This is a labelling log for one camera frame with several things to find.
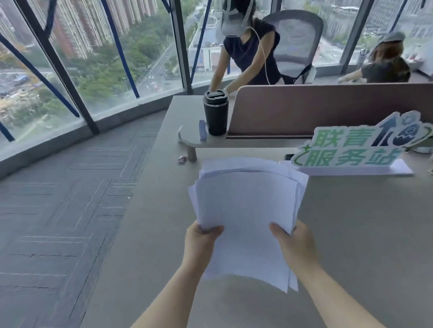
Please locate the person's left hand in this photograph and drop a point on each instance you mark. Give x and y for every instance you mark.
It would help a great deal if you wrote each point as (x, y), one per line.
(198, 247)

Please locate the person's right hand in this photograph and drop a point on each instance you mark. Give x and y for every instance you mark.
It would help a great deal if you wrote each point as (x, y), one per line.
(298, 243)

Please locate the person's left thumb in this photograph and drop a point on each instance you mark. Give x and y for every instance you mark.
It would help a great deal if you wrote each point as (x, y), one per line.
(212, 232)

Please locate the person's right thumb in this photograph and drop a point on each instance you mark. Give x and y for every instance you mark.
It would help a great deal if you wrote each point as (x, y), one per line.
(280, 231)

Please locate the stack of white paper sheets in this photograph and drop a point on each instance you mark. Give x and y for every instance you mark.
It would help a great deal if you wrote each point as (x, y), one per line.
(249, 212)

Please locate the person's left forearm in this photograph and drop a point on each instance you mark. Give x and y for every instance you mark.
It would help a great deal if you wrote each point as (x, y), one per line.
(160, 312)

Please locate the person's right forearm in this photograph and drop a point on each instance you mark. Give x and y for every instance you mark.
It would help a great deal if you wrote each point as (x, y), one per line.
(338, 303)

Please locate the small red and white wrapper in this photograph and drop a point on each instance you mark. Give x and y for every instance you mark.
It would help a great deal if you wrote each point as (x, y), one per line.
(181, 159)

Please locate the grey curved shelf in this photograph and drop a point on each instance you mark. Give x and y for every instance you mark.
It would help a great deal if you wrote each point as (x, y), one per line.
(199, 142)

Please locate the blue pen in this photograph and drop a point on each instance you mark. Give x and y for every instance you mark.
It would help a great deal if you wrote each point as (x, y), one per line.
(202, 130)

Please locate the green and white desk sign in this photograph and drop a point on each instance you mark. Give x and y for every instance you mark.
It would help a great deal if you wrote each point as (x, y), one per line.
(364, 147)

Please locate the black travel mug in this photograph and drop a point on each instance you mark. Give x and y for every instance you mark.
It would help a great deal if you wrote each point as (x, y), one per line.
(216, 112)

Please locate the brown desk divider panel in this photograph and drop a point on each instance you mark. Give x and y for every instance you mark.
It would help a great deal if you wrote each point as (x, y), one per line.
(333, 105)

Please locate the grey mesh office chair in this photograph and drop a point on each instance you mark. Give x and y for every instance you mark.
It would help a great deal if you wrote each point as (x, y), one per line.
(296, 45)

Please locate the grey headset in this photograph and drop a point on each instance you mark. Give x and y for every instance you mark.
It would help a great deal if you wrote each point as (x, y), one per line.
(238, 14)

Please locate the grey cap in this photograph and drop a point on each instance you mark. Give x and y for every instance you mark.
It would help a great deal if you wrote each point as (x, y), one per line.
(391, 36)

